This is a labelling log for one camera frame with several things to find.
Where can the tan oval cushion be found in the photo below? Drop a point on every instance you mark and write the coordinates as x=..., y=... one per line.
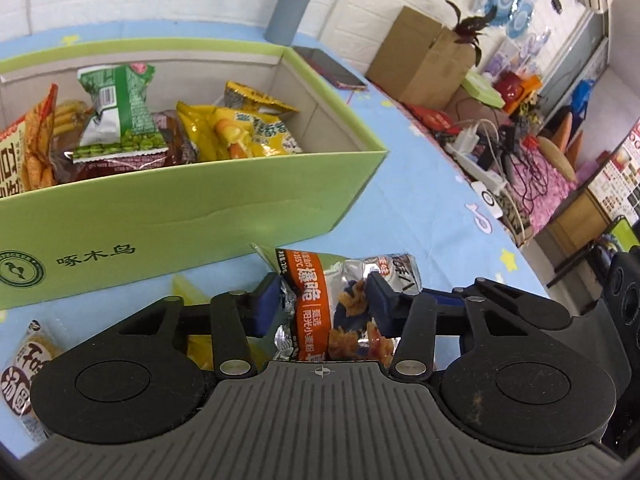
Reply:
x=555, y=157

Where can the small green box lid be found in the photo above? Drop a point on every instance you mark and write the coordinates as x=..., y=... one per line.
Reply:
x=482, y=87

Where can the yellow cake snack packet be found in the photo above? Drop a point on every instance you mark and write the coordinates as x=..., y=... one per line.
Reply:
x=240, y=132

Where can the white power strip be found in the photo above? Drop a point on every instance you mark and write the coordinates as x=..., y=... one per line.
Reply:
x=477, y=170

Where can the small yellow crinkled snack packet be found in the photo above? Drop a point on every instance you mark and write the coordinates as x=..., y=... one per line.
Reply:
x=255, y=97

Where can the dark red snack packet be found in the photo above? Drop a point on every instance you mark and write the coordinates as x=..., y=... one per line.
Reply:
x=172, y=140

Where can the red bean snack packet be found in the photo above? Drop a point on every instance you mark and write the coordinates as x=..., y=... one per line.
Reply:
x=30, y=160

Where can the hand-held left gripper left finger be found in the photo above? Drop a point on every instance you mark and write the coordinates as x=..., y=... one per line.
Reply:
x=265, y=305

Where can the grey blue cylinder bottle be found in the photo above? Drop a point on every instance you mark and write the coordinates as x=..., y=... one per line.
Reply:
x=295, y=0

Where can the wooden cabinet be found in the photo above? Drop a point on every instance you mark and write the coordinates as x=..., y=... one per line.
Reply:
x=575, y=225

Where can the dark purple potted plant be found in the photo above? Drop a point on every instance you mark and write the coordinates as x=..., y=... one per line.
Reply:
x=470, y=27

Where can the green pea snack packet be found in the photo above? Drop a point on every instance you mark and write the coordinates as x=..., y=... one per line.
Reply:
x=120, y=110

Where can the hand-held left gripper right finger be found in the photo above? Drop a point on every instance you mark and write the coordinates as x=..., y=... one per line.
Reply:
x=382, y=305

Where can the brown cardboard box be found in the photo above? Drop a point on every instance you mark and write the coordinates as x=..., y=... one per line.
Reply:
x=420, y=60

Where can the red toy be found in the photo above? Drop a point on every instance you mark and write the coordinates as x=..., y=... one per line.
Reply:
x=510, y=87

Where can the light green cardboard box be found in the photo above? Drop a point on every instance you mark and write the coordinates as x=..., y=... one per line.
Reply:
x=175, y=220

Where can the round pastry clear packet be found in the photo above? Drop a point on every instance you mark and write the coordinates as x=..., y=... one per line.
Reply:
x=27, y=360

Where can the black smartphone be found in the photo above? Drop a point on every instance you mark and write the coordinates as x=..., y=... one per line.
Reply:
x=327, y=67

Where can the pink floral cloth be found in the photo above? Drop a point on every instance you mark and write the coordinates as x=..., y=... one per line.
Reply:
x=550, y=195

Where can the blue bag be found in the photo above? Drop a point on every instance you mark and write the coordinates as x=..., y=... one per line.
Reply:
x=582, y=97

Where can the orange and silver snack packet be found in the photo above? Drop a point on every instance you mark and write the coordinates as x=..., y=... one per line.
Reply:
x=310, y=280

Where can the wall poster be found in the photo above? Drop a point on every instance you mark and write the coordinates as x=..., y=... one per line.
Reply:
x=620, y=170

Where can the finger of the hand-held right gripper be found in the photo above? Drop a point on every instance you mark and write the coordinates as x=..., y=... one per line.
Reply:
x=442, y=297

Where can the red booklets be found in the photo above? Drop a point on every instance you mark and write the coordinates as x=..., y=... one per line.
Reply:
x=432, y=117

